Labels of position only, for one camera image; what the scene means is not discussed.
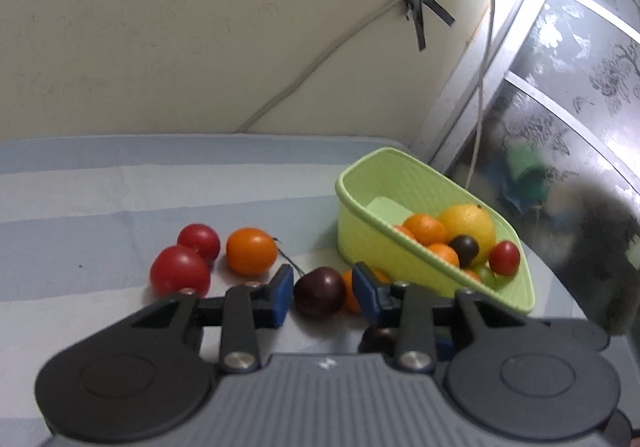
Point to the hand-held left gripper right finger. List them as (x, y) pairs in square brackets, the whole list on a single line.
[(365, 292)]

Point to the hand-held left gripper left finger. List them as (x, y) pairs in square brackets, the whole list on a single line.
[(280, 294)]

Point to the dark purple cherry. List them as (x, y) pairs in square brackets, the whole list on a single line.
[(377, 339), (464, 247), (320, 292)]

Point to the light green plastic basket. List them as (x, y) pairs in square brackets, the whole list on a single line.
[(360, 227)]

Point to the large yellow grapefruit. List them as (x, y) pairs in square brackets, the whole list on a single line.
[(470, 224)]

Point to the small orange mandarin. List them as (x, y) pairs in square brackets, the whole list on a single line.
[(350, 302)]

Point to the orange tomato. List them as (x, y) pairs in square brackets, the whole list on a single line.
[(251, 251)]

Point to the large red tomato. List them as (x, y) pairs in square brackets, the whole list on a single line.
[(180, 272)]

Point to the green object behind glass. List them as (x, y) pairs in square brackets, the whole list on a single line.
[(522, 172)]

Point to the blue striped bed sheet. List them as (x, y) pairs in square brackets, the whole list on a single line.
[(100, 187)]

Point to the white window frame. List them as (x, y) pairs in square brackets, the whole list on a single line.
[(500, 52)]

